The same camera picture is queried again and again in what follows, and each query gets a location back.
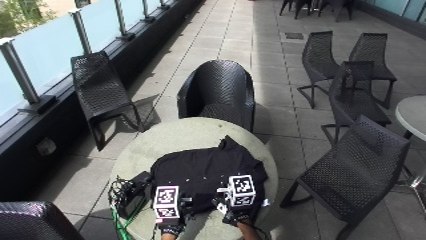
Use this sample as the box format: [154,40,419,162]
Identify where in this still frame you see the person's left hand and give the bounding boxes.
[154,195,198,237]

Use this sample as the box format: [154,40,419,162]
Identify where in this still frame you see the person's right hand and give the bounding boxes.
[212,196,264,227]

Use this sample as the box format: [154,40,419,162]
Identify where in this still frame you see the white marker cube on left glove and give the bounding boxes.
[152,185,182,220]

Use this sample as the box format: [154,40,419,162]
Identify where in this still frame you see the white marker cube on glove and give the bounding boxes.
[227,174,259,207]
[152,185,182,220]

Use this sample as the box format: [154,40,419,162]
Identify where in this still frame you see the white marker cube on right glove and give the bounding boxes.
[227,174,259,207]

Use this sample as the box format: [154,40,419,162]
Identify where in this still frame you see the black shirt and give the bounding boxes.
[150,134,269,215]

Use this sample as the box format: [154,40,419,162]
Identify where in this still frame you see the black mesh chair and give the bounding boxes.
[321,60,393,145]
[296,30,343,110]
[279,114,412,240]
[348,32,400,110]
[70,50,147,152]

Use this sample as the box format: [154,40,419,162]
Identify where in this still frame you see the black wicker armchair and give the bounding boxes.
[176,59,259,133]
[0,200,87,240]

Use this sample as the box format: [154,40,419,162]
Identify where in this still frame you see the white round table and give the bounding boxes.
[395,95,426,142]

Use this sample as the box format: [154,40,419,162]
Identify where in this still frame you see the square floor drain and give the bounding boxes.
[284,31,307,41]

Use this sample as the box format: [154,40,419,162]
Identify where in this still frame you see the frosted glass railing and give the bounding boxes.
[0,0,179,118]

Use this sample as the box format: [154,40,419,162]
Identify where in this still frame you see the group of dark chairs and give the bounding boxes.
[279,0,357,22]

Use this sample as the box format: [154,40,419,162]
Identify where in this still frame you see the black device box with cables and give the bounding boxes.
[108,171,155,221]

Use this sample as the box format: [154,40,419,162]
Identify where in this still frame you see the green cable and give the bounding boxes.
[110,198,150,240]

